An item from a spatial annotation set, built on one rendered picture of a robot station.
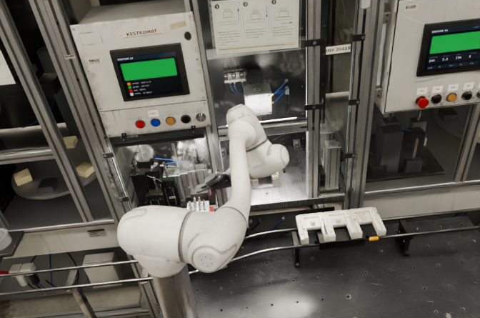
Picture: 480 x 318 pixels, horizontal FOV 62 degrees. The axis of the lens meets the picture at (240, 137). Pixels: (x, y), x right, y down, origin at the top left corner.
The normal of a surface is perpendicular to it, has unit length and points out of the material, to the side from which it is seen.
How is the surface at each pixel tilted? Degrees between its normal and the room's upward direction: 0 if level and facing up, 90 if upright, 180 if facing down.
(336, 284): 0
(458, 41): 90
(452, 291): 0
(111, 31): 90
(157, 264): 93
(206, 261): 73
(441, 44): 90
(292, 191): 0
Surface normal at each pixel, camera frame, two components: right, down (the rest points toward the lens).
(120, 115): 0.05, 0.56
